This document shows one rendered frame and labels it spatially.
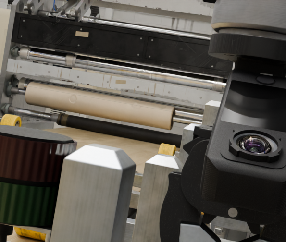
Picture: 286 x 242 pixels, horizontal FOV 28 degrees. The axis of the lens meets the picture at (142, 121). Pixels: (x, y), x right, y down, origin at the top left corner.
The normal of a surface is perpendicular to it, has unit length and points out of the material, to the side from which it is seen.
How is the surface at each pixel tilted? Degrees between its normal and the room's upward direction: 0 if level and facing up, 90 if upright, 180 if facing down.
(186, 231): 90
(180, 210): 90
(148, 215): 90
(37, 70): 90
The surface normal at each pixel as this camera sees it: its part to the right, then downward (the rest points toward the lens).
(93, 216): -0.20, 0.02
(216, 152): 0.07, -0.87
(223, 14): -0.86, -0.12
